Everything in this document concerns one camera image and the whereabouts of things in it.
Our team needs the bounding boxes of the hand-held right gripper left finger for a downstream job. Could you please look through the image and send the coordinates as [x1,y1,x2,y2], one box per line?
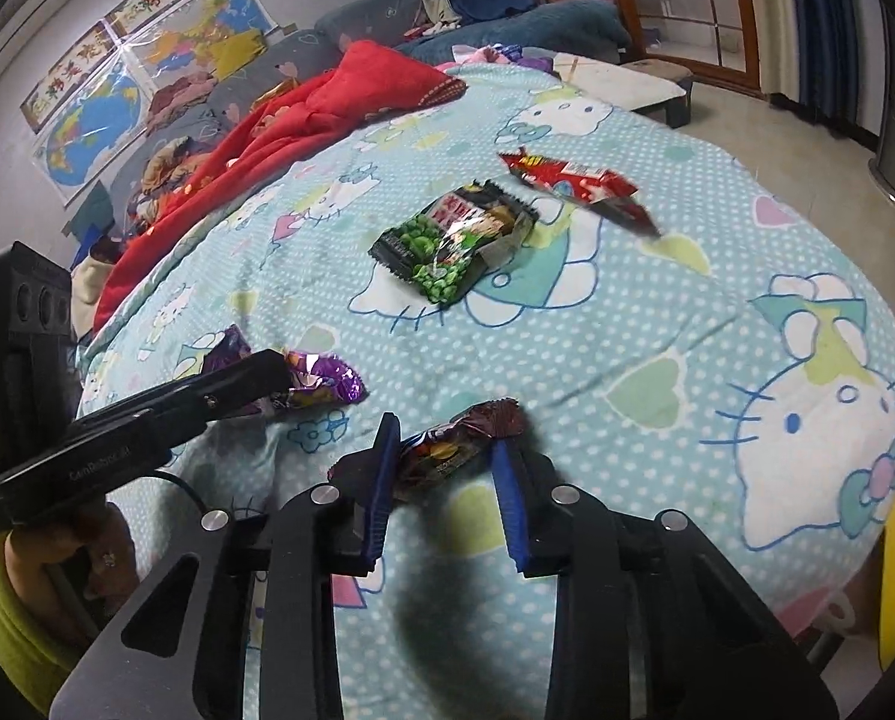
[49,412,403,720]

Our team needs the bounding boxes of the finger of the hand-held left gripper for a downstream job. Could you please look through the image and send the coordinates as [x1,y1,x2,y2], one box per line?
[79,349,295,430]

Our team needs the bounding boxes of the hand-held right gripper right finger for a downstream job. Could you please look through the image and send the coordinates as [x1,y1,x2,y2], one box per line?
[488,439,839,720]

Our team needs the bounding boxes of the dark brown candy wrapper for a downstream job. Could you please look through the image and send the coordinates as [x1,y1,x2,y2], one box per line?
[394,399,527,507]

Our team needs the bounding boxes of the purple foil wrapper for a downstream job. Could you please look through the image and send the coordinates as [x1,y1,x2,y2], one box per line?
[203,324,367,417]

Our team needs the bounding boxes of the person's left forearm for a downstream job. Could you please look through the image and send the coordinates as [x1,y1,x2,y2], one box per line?
[0,532,84,717]

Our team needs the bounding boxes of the person's left hand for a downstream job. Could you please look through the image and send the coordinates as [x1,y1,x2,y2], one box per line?
[4,499,142,646]

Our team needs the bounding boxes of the cat print bedsheet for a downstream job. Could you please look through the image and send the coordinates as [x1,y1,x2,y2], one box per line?
[76,60,895,720]

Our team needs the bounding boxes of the colourful clothes pile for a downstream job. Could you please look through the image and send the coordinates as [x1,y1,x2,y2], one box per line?
[136,135,215,200]

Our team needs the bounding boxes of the green pea snack packet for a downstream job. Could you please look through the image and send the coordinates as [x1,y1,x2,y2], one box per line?
[370,180,540,306]

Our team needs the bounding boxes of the world map poster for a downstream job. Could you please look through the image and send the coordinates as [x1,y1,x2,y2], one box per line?
[33,64,149,205]

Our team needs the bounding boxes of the red blanket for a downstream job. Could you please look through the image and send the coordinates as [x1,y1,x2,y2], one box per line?
[91,40,467,335]

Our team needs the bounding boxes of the red snack packet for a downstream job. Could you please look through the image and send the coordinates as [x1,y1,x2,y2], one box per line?
[497,148,662,239]

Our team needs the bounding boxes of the country map poster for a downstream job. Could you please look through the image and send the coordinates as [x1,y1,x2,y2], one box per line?
[136,0,276,85]

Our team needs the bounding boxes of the pink cloth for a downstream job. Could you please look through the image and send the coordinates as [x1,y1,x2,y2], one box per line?
[451,43,527,67]

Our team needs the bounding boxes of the white low bench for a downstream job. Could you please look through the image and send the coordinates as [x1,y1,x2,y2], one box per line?
[556,52,696,128]

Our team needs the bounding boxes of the wooden glass door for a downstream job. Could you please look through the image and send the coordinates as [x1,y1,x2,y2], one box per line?
[492,0,764,95]

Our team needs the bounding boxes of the blue curtain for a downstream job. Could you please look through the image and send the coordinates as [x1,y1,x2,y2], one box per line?
[762,0,879,151]

